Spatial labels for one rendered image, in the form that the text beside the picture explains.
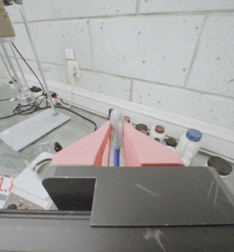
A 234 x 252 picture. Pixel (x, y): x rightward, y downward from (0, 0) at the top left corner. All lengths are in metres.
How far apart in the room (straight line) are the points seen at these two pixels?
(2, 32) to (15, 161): 0.45
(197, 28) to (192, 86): 0.18
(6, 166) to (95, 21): 0.68
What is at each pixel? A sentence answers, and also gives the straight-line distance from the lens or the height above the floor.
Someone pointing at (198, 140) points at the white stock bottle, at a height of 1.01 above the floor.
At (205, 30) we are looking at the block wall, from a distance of 0.54.
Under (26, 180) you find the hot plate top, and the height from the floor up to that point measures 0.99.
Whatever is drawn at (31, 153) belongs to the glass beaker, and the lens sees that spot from 0.40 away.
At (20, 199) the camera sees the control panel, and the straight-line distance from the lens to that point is 0.44.
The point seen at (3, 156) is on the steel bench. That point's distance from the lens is 0.69.
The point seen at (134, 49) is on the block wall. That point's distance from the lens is 0.60.
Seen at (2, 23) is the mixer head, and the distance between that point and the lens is 0.63.
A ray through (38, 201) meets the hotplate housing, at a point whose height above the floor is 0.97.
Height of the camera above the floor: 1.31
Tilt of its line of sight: 37 degrees down
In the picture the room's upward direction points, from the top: straight up
